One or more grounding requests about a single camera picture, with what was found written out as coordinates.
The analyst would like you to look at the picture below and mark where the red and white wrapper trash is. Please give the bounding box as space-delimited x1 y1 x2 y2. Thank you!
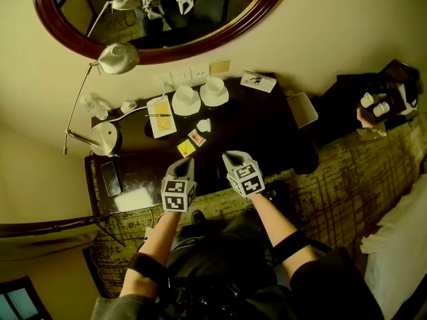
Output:
187 129 207 147

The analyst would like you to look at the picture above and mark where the clear plastic water bottle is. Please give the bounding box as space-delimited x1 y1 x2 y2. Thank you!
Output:
79 95 109 121

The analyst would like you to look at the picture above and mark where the dark wooden table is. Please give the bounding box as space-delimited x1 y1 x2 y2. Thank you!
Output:
83 77 320 217

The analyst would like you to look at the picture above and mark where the white lamp cable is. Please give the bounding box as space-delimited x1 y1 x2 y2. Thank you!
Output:
106 81 167 123

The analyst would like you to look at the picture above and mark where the person's black clothing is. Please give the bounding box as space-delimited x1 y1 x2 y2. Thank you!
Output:
90 208 385 320

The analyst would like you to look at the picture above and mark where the black smartphone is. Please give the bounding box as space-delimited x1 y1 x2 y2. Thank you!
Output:
100 161 123 197

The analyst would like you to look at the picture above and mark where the white saucer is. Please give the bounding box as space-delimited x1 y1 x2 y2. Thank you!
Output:
171 89 202 117
199 82 230 108

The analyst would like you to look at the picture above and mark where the beige wall plate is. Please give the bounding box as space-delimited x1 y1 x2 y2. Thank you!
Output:
209 60 232 77

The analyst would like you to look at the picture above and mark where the white trash bin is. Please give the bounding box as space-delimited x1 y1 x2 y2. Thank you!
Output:
286 92 319 129

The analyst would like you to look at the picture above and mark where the person's left forearm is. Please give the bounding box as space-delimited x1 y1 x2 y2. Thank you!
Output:
119 211 183 299

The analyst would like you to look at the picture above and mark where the white and yellow notepad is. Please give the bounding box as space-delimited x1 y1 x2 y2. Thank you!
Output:
146 95 177 139

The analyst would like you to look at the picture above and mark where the silver desk lamp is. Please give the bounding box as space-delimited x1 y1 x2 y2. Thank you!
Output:
63 42 140 158

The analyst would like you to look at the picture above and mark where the person's right forearm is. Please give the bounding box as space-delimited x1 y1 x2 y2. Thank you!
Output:
248 193 318 279

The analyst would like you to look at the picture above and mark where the white bed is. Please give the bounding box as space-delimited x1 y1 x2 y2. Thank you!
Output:
359 173 427 320

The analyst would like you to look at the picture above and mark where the dark framed window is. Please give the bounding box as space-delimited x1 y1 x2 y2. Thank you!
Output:
0 276 44 320

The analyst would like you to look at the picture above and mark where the yellow wrapper trash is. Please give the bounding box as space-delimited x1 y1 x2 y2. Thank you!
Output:
176 139 197 159

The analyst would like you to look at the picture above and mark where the oval wooden framed mirror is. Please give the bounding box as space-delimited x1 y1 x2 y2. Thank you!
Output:
32 0 292 65

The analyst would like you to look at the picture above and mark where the dark wooden cabinet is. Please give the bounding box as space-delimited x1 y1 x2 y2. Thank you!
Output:
315 58 423 148

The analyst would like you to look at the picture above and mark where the white printed box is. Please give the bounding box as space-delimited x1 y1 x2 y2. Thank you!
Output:
240 70 278 94

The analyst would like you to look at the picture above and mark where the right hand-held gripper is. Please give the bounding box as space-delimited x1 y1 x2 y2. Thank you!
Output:
222 150 266 199

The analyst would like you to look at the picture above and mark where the white cup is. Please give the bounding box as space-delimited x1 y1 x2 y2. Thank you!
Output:
205 76 226 93
174 85 195 103

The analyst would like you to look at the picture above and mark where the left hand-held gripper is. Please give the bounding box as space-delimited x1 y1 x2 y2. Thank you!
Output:
161 157 198 213

